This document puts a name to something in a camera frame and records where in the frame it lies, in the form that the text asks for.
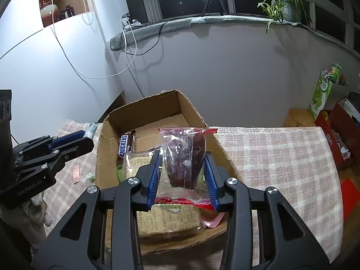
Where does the green snack packet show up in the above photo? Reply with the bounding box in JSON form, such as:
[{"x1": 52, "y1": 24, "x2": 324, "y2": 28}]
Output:
[{"x1": 117, "y1": 164, "x2": 126, "y2": 183}]

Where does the packaged sliced bread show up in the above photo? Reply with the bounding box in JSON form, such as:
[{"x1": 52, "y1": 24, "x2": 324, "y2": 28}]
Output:
[{"x1": 122, "y1": 150, "x2": 203, "y2": 240}]

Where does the red dates clear bag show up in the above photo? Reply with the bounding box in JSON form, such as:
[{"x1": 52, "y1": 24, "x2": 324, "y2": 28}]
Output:
[{"x1": 156, "y1": 127, "x2": 217, "y2": 210}]

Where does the Snickers bar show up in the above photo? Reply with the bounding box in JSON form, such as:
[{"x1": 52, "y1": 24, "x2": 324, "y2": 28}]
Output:
[{"x1": 118, "y1": 130, "x2": 136, "y2": 160}]

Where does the clear green candy packet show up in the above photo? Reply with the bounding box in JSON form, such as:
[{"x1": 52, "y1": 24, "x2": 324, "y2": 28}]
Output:
[{"x1": 84, "y1": 122, "x2": 99, "y2": 139}]

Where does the chocolate egg pink cup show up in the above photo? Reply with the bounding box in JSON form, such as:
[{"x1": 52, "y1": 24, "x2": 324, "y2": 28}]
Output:
[{"x1": 201, "y1": 213, "x2": 225, "y2": 229}]

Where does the pink small packet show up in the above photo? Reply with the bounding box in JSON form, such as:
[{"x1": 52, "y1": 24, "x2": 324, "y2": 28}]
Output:
[{"x1": 73, "y1": 165, "x2": 81, "y2": 184}]

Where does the cardboard box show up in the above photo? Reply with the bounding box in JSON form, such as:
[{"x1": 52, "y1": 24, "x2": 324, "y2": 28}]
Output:
[{"x1": 94, "y1": 90, "x2": 240, "y2": 257}]

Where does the red box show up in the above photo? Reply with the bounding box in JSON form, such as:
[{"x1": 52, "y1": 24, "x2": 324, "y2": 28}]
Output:
[{"x1": 315, "y1": 103, "x2": 359, "y2": 169}]

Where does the white power strip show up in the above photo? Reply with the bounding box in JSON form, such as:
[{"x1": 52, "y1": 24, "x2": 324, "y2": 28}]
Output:
[{"x1": 122, "y1": 17, "x2": 142, "y2": 29}]

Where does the green snack carton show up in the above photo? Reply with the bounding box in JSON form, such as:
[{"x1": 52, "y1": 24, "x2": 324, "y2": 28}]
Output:
[{"x1": 309, "y1": 63, "x2": 342, "y2": 119}]

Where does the potted spider plant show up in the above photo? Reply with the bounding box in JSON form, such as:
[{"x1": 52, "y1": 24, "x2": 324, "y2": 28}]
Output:
[{"x1": 257, "y1": 0, "x2": 312, "y2": 34}]

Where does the black cable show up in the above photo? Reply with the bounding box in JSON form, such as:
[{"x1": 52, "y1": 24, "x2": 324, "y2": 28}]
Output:
[{"x1": 120, "y1": 12, "x2": 170, "y2": 56}]

